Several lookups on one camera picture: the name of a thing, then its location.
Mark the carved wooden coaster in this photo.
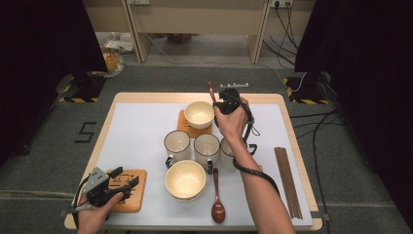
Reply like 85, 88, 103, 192
105, 169, 148, 214
176, 109, 213, 139

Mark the black floor cable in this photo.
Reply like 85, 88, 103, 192
289, 109, 340, 120
311, 111, 340, 228
262, 34, 296, 66

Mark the thin white floor cable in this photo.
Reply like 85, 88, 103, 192
142, 32, 308, 93

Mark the thick black gripper cable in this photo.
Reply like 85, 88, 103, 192
71, 175, 92, 228
232, 97, 281, 196

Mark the brown wooden spoon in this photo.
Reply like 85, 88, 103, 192
206, 81, 218, 108
210, 167, 227, 225

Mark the cream mug with black rim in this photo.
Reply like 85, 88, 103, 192
193, 133, 222, 175
219, 136, 258, 172
164, 130, 193, 167

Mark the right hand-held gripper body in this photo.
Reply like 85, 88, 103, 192
217, 82, 250, 115

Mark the bundle of wooden chopsticks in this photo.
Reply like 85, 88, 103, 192
273, 146, 305, 220

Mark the beige wooden desk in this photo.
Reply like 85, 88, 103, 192
81, 0, 318, 65

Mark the grey cable plug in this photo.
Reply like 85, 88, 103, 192
68, 204, 94, 213

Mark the clear bag with orange contents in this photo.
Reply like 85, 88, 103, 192
99, 47, 126, 78

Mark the black power cable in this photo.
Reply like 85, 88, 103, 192
273, 0, 300, 52

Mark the person's right hand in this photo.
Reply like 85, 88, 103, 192
213, 97, 251, 146

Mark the black stand base striped tape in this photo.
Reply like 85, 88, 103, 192
282, 72, 331, 105
57, 71, 106, 104

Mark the black curtain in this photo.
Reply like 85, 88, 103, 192
293, 0, 413, 228
0, 0, 108, 167

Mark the white table mat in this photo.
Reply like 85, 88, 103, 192
85, 102, 314, 227

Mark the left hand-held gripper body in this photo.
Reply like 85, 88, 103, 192
84, 167, 115, 207

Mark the cream ceramic bowl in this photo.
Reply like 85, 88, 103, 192
169, 189, 206, 202
184, 100, 216, 131
165, 159, 207, 199

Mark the person's left hand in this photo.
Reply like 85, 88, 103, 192
77, 191, 126, 234

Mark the clear plastic packet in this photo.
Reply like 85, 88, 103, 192
103, 31, 135, 55

